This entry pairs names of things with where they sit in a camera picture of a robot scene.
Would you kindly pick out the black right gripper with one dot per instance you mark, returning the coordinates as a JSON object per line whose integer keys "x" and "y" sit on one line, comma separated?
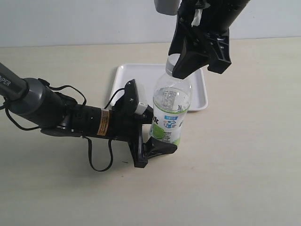
{"x": 202, "y": 37}

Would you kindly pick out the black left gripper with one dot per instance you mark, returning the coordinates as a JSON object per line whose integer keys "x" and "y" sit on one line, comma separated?
{"x": 114, "y": 125}

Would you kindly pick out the white bottle cap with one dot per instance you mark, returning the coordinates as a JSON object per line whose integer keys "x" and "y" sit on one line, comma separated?
{"x": 171, "y": 62}

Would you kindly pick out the clear plastic drink bottle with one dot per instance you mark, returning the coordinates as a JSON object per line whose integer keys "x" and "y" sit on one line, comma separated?
{"x": 171, "y": 101}

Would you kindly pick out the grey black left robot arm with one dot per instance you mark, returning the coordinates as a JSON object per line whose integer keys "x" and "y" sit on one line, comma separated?
{"x": 59, "y": 115}

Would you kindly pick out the white plastic tray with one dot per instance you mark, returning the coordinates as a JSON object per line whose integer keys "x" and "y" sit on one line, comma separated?
{"x": 148, "y": 74}

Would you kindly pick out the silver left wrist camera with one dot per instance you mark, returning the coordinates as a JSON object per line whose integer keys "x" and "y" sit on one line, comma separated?
{"x": 133, "y": 100}

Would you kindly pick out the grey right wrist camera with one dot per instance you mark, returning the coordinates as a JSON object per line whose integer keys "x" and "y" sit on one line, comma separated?
{"x": 167, "y": 7}

